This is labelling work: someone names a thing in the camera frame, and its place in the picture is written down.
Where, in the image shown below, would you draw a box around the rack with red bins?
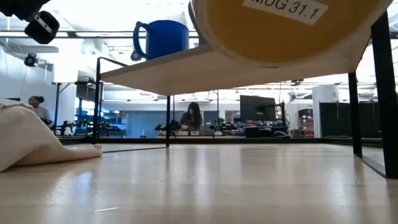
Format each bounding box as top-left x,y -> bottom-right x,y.
298,108 -> 315,138

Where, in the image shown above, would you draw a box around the black partition wall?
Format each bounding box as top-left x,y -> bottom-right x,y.
319,101 -> 382,139

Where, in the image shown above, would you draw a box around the wooden shelf black metal frame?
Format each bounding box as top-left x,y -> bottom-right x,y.
92,11 -> 398,180

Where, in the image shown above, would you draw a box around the yellow speckled enamel mug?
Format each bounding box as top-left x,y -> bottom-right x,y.
188,0 -> 393,68

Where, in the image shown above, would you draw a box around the blue mug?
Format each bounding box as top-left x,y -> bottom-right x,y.
132,19 -> 190,61

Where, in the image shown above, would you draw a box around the beige cloth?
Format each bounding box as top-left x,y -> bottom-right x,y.
0,98 -> 103,172

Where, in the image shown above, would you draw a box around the white paper label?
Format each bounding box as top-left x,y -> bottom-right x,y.
242,0 -> 329,26

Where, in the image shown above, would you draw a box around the black computer monitor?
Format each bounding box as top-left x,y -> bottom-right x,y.
239,95 -> 277,123

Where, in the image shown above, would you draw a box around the green potted plant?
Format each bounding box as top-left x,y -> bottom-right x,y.
213,117 -> 225,132

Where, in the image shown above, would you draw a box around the black table edge rail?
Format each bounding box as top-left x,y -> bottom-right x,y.
57,137 -> 383,147

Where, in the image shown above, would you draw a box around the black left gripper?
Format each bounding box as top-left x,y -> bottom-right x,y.
0,0 -> 51,22

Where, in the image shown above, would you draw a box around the black metal stand frame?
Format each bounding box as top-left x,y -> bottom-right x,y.
51,80 -> 94,135

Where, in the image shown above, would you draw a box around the white pillar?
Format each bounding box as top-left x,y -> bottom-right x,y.
312,85 -> 340,139

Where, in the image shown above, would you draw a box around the person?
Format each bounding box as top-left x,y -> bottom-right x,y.
28,95 -> 54,129
180,101 -> 203,132

